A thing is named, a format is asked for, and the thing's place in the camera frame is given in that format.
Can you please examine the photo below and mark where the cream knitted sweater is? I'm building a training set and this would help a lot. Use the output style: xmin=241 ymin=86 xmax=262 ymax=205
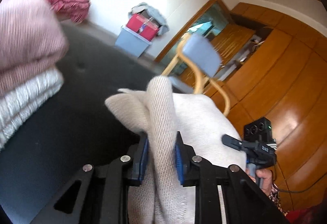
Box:
xmin=105 ymin=76 xmax=246 ymax=223

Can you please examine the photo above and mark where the pink knitted sweater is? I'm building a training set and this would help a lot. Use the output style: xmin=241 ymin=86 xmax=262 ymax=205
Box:
xmin=1 ymin=0 xmax=69 ymax=95

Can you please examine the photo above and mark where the person's right hand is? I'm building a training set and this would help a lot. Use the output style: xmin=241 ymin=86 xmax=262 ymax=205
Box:
xmin=255 ymin=169 xmax=273 ymax=196

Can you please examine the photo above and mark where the dark grey sofa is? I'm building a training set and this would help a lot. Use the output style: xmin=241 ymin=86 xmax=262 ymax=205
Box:
xmin=0 ymin=23 xmax=185 ymax=224

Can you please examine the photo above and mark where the wooden wardrobe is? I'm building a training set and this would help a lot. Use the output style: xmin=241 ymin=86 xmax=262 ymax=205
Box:
xmin=178 ymin=2 xmax=327 ymax=214

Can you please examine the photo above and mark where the grey cushioned wooden armchair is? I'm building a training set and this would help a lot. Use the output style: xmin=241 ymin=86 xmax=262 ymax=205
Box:
xmin=161 ymin=33 xmax=231 ymax=116

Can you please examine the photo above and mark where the white folded knitted sweater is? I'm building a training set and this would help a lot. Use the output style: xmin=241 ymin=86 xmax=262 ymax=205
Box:
xmin=1 ymin=66 xmax=64 ymax=148

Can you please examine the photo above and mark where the light blue storage box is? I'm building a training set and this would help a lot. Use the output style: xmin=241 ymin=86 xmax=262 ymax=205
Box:
xmin=115 ymin=26 xmax=152 ymax=58

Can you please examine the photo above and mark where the grey cloth on boxes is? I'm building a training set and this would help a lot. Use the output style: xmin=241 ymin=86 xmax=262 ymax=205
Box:
xmin=128 ymin=2 xmax=170 ymax=36

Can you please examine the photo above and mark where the red storage box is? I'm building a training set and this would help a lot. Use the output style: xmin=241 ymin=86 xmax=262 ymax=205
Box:
xmin=126 ymin=14 xmax=159 ymax=41

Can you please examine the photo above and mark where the red ruffled bedspread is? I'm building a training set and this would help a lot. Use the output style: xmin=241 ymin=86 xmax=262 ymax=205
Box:
xmin=47 ymin=0 xmax=91 ymax=24

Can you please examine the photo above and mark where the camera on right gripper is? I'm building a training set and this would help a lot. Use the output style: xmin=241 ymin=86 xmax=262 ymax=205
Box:
xmin=243 ymin=117 xmax=274 ymax=143

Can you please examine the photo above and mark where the black cable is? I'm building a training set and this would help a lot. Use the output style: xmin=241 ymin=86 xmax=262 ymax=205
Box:
xmin=270 ymin=162 xmax=327 ymax=194

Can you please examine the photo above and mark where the wooden door frame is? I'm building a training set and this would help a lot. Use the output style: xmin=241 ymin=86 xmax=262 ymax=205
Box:
xmin=154 ymin=0 xmax=234 ymax=62

